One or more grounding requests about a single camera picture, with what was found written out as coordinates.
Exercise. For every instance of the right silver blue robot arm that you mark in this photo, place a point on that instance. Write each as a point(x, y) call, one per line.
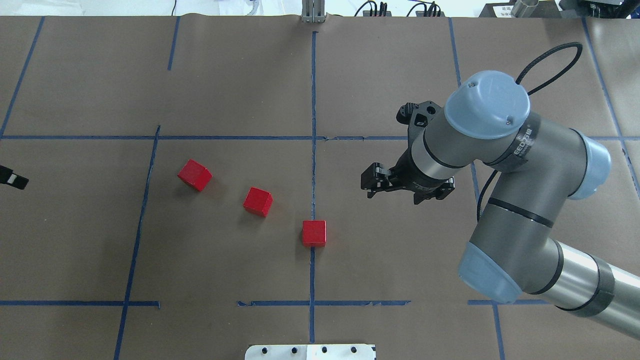
point(541, 165)

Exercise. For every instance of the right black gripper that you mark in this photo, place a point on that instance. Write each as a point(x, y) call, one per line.
point(416, 181)

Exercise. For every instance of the white camera stand pole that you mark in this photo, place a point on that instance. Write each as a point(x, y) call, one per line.
point(336, 351)

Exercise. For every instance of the aluminium frame post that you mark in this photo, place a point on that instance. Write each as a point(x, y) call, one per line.
point(313, 11)

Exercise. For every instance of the silver metal cup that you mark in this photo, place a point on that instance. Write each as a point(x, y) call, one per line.
point(523, 8)

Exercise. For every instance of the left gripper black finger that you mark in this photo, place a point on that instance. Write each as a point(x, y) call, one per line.
point(9, 178)

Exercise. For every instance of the red cube block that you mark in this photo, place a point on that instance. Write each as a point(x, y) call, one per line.
point(195, 175)
point(314, 233)
point(258, 202)

